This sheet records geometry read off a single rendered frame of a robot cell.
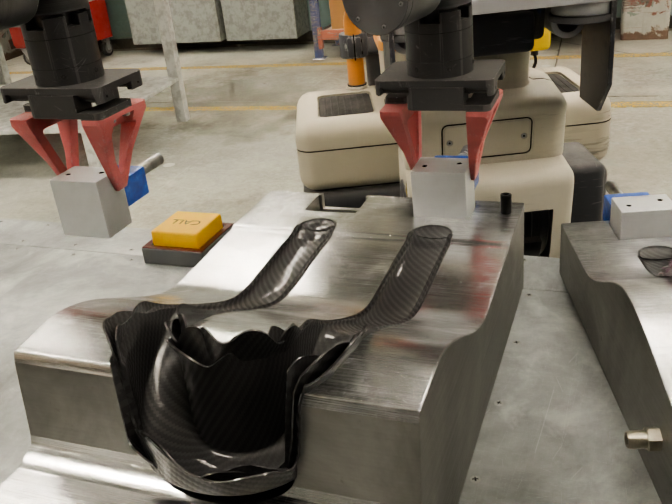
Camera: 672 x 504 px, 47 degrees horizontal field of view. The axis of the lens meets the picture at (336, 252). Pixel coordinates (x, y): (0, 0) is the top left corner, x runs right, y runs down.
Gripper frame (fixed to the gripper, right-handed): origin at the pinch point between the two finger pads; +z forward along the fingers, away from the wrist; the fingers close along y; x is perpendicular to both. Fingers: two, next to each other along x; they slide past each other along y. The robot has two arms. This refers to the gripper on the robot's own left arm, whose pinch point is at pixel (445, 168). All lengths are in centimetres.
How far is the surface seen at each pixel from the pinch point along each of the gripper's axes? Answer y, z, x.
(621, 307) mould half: 16.0, 4.3, -14.4
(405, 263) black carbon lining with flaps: -1.1, 4.2, -10.7
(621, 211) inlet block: 15.4, 4.7, 2.5
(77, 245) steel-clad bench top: -47.2, 12.6, 2.2
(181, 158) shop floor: -195, 99, 243
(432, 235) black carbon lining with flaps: 0.0, 4.0, -5.8
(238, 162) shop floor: -161, 99, 240
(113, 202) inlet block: -26.6, -1.5, -13.8
